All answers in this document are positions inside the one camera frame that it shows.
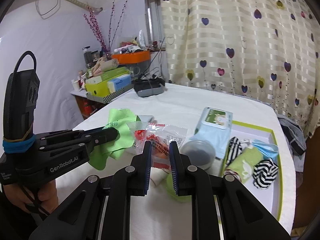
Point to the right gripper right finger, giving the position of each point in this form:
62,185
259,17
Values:
222,207

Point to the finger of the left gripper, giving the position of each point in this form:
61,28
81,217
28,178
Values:
69,135
79,148

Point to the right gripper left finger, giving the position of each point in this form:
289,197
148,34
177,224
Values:
99,208

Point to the green rabbit towel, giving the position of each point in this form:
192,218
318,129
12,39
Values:
243,165

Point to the black white striped sock ball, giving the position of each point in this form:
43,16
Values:
265,173

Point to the grey sock pair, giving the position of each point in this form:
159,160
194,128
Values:
145,118

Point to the small striped sock roll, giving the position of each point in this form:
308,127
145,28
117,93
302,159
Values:
234,150

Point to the red snack plastic packet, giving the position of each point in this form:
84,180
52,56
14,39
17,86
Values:
160,136

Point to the blue face masks bundle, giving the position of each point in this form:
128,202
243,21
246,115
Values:
269,151

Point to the stack of green boxes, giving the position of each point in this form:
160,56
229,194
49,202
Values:
109,85

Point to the green shallow cardboard box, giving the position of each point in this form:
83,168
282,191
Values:
271,198

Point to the green lidded jar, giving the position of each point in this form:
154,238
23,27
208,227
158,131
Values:
172,193

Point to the grey lidded plastic container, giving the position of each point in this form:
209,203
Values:
201,153

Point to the wet wipes pack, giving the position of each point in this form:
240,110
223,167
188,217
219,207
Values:
214,126

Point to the orange tray with clutter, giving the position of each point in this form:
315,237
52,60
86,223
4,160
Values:
131,53

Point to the purple dried flower branches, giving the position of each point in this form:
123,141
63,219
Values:
105,32

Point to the pile of clothes on chair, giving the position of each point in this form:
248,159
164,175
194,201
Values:
293,134

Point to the heart pattern curtain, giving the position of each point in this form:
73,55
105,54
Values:
266,50

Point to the grey black device with cables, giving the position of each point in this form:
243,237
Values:
148,87

